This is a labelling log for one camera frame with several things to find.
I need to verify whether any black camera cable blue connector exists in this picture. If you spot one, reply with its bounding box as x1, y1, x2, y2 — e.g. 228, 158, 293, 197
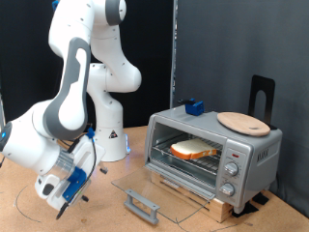
55, 127, 98, 221

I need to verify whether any round wooden cutting board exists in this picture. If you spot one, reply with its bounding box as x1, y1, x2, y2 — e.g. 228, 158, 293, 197
216, 111, 271, 137

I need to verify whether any grey backdrop curtain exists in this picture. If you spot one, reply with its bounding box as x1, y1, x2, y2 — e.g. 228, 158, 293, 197
175, 0, 309, 218

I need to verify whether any wooden slatted base block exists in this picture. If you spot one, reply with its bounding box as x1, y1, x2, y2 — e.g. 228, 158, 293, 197
151, 170, 235, 224

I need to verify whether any black metal bookend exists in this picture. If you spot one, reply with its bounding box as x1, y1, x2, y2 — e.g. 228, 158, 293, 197
249, 74, 278, 131

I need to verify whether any black backdrop curtain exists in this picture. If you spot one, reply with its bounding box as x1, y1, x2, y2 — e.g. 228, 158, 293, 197
0, 0, 175, 130

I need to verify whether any silver toaster oven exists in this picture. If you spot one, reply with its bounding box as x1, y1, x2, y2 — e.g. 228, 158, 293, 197
143, 105, 284, 215

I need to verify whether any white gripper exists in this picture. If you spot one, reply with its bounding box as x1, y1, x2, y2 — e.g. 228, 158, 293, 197
47, 134, 109, 211

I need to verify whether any glass oven door with handle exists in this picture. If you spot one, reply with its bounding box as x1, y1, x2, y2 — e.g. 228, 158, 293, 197
111, 161, 216, 225

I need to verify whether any silver oven knob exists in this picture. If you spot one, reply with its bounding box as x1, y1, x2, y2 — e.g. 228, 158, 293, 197
224, 160, 240, 177
219, 182, 237, 197

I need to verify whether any vertical metal pole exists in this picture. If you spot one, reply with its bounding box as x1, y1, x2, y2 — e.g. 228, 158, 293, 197
169, 0, 180, 109

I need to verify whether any black foam wedge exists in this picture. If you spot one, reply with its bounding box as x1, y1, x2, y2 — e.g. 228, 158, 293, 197
252, 191, 270, 206
231, 201, 260, 218

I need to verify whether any silver metal rod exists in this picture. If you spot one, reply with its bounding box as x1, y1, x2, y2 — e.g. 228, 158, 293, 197
0, 94, 7, 129

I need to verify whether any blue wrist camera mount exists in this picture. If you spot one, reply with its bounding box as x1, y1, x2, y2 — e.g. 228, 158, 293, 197
62, 166, 89, 203

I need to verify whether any metal wire oven rack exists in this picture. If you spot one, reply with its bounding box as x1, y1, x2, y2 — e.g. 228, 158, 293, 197
152, 132, 224, 175

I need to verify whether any white bread slice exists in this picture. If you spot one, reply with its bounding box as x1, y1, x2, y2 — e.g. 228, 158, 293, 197
170, 137, 218, 160

